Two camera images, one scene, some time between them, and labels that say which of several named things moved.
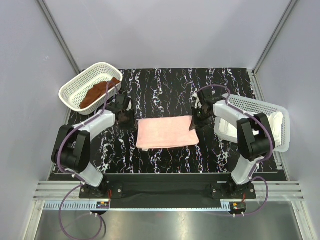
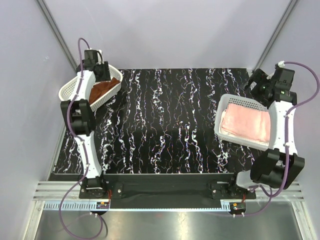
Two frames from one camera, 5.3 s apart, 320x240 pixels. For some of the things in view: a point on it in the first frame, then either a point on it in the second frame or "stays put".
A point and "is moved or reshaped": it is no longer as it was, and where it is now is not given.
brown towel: [97, 89] stays put
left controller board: [102, 205] stays put
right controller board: [237, 207] stays put
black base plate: [168, 191] stays put
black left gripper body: [128, 121] → [104, 73]
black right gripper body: [199, 117] → [263, 82]
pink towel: [165, 132] is moved or reshaped
